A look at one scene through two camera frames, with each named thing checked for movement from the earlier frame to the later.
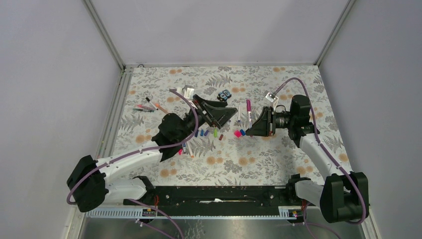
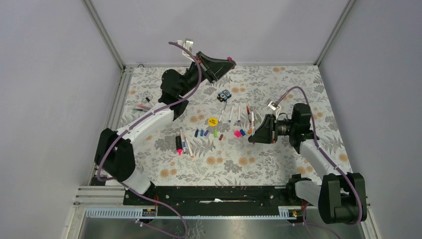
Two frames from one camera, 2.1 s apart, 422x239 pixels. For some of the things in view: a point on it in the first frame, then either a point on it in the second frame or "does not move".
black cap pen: (149, 100) does not move
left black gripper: (217, 113) -> (212, 68)
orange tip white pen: (190, 150) does not move
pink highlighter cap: (237, 133) does not move
